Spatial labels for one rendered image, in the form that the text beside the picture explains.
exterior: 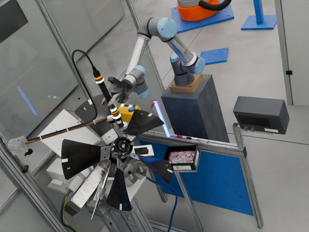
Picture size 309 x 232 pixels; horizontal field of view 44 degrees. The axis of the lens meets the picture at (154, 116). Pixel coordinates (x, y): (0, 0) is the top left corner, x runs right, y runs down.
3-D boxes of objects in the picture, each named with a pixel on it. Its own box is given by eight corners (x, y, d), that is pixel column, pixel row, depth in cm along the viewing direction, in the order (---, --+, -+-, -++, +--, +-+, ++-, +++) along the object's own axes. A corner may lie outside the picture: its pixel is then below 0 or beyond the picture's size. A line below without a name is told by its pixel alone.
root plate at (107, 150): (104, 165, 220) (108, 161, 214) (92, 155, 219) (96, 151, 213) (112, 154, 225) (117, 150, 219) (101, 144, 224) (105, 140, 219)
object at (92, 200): (94, 207, 226) (86, 204, 225) (99, 193, 231) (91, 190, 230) (101, 202, 215) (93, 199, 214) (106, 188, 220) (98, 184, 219)
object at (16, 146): (12, 157, 227) (4, 147, 222) (14, 149, 233) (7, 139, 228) (27, 152, 226) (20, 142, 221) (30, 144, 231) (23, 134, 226)
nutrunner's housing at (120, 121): (120, 133, 225) (89, 69, 198) (120, 129, 228) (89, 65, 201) (127, 131, 224) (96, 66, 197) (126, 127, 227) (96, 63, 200)
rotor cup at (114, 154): (118, 169, 225) (127, 162, 215) (100, 153, 224) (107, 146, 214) (131, 151, 234) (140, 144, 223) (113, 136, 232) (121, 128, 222)
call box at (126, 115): (119, 123, 282) (114, 112, 275) (126, 113, 287) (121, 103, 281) (136, 125, 273) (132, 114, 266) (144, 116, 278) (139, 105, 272)
